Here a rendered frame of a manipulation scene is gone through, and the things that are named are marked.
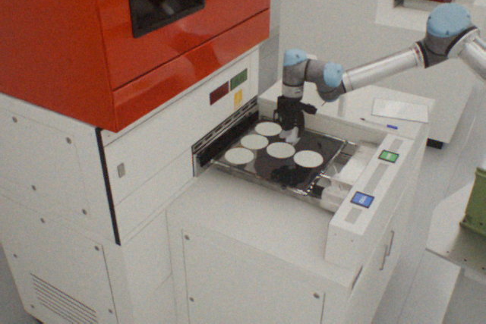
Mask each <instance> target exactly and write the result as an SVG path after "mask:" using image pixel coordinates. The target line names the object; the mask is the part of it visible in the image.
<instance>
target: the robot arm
mask: <svg viewBox="0 0 486 324"><path fill-rule="evenodd" d="M448 59H457V60H458V61H460V62H461V63H462V64H463V65H465V66H466V67H467V69H468V70H469V71H471V72H472V73H473V74H474V75H475V76H476V77H477V79H478V80H480V81H481V82H482V83H483V84H484V85H485V86H486V42H485V41H484V40H483V39H482V38H480V30H479V29H478V28H477V27H476V26H475V25H474V24H473V23H472V22H471V18H470V15H469V11H468V10H467V9H466V8H465V7H464V5H461V4H458V3H453V2H452V3H444V4H442V5H438V7H436V8H435V9H434V10H433V11H432V12H431V13H430V15H428V19H427V21H426V31H425V36H424V37H423V39H421V40H419V41H417V42H414V43H413V44H412V46H411V47H408V48H406V49H403V50H402V51H399V52H394V53H393V54H390V55H385V56H384V57H381V58H376V60H374V61H370V62H367V63H365V64H361V65H359V66H356V67H353V68H350V69H348V70H347V71H343V67H342V65H341V64H336V63H333V62H327V61H318V60H312V58H308V56H307V55H306V52H305V51H303V50H301V49H297V48H293V49H289V50H288V51H285V52H284V55H283V63H282V92H281V93H282V95H281V96H278V97H277V109H274V110H273V123H276V122H278V123H279V125H280V126H281V128H282V129H283V131H282V132H281V133H280V134H279V137H280V138H285V139H286V143H290V145H291V146H294V145H295V144H296V143H297V142H298V141H299V139H300V137H301V136H302V134H303V132H304V129H305V122H304V114H303V112H302V111H301V110H304V112H307V113H308V114H310V115H311V114H312V115H315V113H316V112H317V110H318V108H315V106H314V105H312V104H309V103H308V104H307V103H304V102H301V100H302V98H303V93H304V83H305V82H309V83H314V84H315V86H316V88H317V92H318V94H319V96H320V97H321V99H322V100H323V101H324V102H328V103H331V102H335V101H337V99H338V98H339V97H340V96H341V95H342V94H345V93H350V92H352V91H355V90H356V89H359V88H362V87H366V86H369V85H371V84H373V83H378V82H381V81H383V80H384V79H387V78H390V77H394V76H396V75H399V74H403V73H405V72H409V71H413V70H414V69H415V68H421V69H422V70H424V69H425V68H429V67H431V66H434V65H436V64H440V63H442V62H444V61H446V60H448ZM276 113H277V114H278V118H277V119H274V115H275V114H276Z"/></svg>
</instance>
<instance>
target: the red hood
mask: <svg viewBox="0 0 486 324"><path fill-rule="evenodd" d="M269 37H270V0H0V92H1V93H5V94H8V95H10V96H14V97H17V98H19V99H23V100H24V101H26V102H30V103H33V104H35V105H39V106H42V107H44V108H47V109H51V111H54V112H58V113H60V114H63V115H67V116H69V117H72V118H76V119H79V120H80V121H82V122H85V123H88V124H91V125H94V126H97V127H101V128H103V129H105V130H108V131H110V132H113V133H114V134H117V133H118V132H120V131H121V130H122V129H124V128H125V127H128V126H129V125H131V124H133V123H134V122H136V121H137V120H138V119H140V118H142V117H143V116H145V115H147V114H149V113H151V112H152V111H153V110H154V109H155V108H158V107H160V106H161V105H162V104H164V103H166V102H168V101H169V100H170V99H171V98H173V97H175V96H177V95H178V94H180V93H182V92H184V91H185V90H186V89H187V88H189V87H191V86H193V85H194V84H196V83H198V82H200V80H202V79H204V78H205V77H207V76H209V75H210V74H212V73H213V72H215V71H218V69H220V68H221V67H222V66H224V65H225V64H228V63H229V62H231V61H233V59H235V58H237V57H238V56H240V55H242V54H244V53H245V52H247V51H249V50H251V48H253V47H254V46H257V45H258V44H260V43H261V42H263V41H264V40H266V39H267V38H269Z"/></svg>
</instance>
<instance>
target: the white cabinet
mask: <svg viewBox="0 0 486 324"><path fill-rule="evenodd" d="M428 135H429V133H428V134H427V135H426V137H425V139H424V142H423V144H422V145H421V147H420V149H419V151H418V153H417V154H416V156H415V158H414V160H413V163H412V165H411V166H410V168H409V170H408V174H407V175H406V177H405V179H404V181H403V183H402V185H401V187H400V189H399V191H398V193H397V194H396V196H395V198H394V200H393V203H392V204H391V206H390V208H389V210H388V212H387V214H386V215H385V217H384V219H383V221H382V224H381V226H380V227H379V229H378V231H377V233H376V234H375V236H374V239H373V240H372V242H371V245H370V247H369V248H368V251H367V253H366V254H365V255H364V258H363V260H362V261H361V265H360V266H359V268H358V270H357V272H355V275H354V277H353V279H352V281H351V284H350V286H349V288H345V287H343V286H341V285H338V284H335V283H333V282H332V281H330V280H328V279H325V278H322V277H320V276H318V275H314V274H312V273H311V272H309V271H307V270H304V269H301V268H299V267H297V266H293V265H291V264H289V263H288V262H285V261H283V260H280V259H278V258H276V257H273V256H271V255H268V254H266V253H264V252H262V251H260V250H258V249H254V248H253V247H249V246H248V245H245V244H242V243H240V241H236V240H234V239H231V238H230V237H226V236H224V235H222V234H219V233H217V231H213V230H211V229H209V228H205V227H203V226H201V225H198V224H195V223H194V222H192V221H190V220H188V219H184V218H182V217H180V216H178V215H174V214H172V213H170V212H169V211H167V210H166V215H167V223H168V230H169V246H170V254H171V261H172V277H173V285H174V293H175V308H176V316H177V324H371V320H372V319H373V316H374V314H375V311H376V309H377V308H378V306H379V303H380V300H381V298H382V296H383V293H384V290H385V288H386V287H387V285H388V283H389V280H390V277H391V275H392V273H393V270H394V268H395V265H396V264H397V262H398V259H399V255H400V250H401V247H402V241H403V238H404V234H405V229H406V224H408V220H409V213H410V209H411V206H412V200H413V196H414V192H415V186H416V183H417V179H418V176H419V172H420V168H421V163H422V158H423V155H424V148H425V145H426V142H427V137H428Z"/></svg>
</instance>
